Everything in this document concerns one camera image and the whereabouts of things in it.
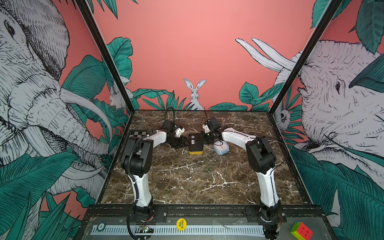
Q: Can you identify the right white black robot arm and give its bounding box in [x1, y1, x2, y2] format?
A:
[202, 118, 281, 223]

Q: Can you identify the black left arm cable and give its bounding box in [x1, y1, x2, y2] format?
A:
[125, 203, 151, 240]

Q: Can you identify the black white checkerboard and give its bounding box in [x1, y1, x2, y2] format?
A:
[129, 130, 147, 138]

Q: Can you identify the black mounting rail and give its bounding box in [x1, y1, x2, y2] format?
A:
[83, 204, 327, 224]

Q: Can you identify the colourful rubik cube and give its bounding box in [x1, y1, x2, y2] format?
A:
[291, 222, 313, 240]

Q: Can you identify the black frame post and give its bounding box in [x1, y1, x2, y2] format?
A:
[269, 0, 342, 115]
[75, 0, 135, 115]

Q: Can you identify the yellow rectangular alarm clock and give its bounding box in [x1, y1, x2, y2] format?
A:
[188, 133, 204, 155]

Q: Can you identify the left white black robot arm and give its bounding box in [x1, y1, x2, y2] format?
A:
[121, 128, 185, 216]

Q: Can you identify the small green circuit board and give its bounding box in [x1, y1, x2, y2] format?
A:
[138, 226, 154, 234]

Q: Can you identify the right black frame post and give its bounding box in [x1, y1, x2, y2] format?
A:
[269, 0, 342, 115]

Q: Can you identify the light blue small alarm clock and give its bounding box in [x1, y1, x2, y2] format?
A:
[213, 140, 230, 156]

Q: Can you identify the yellow round sticker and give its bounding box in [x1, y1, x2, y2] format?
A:
[177, 218, 187, 231]

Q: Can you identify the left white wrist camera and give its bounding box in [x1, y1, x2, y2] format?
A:
[174, 128, 185, 138]

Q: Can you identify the white slotted cable duct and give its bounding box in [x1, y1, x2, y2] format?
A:
[91, 225, 265, 237]

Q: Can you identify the left black frame post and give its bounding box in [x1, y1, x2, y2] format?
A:
[75, 0, 135, 115]

